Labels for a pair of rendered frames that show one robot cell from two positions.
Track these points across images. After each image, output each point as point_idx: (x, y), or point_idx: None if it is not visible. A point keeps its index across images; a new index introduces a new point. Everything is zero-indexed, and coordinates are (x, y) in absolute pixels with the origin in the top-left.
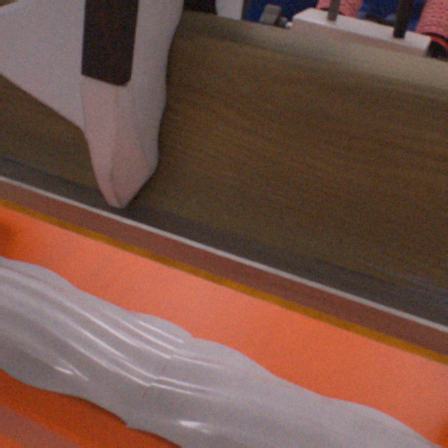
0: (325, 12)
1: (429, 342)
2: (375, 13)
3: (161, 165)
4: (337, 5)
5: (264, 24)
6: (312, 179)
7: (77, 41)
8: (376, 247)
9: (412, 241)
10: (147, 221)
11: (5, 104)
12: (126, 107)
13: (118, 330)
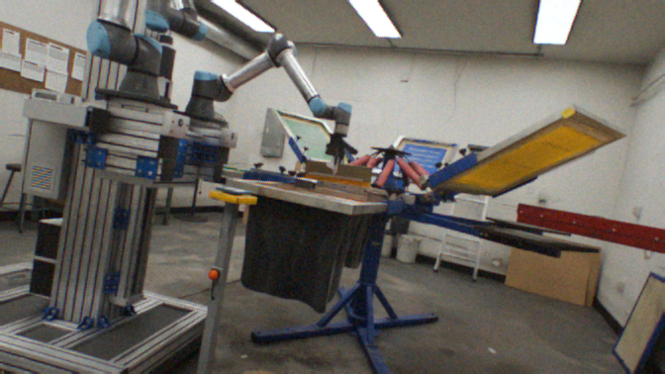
0: None
1: (353, 179)
2: None
3: (336, 172)
4: None
5: None
6: (346, 171)
7: (332, 163)
8: (350, 175)
9: (352, 174)
10: (335, 175)
11: (325, 169)
12: (335, 166)
13: (329, 196)
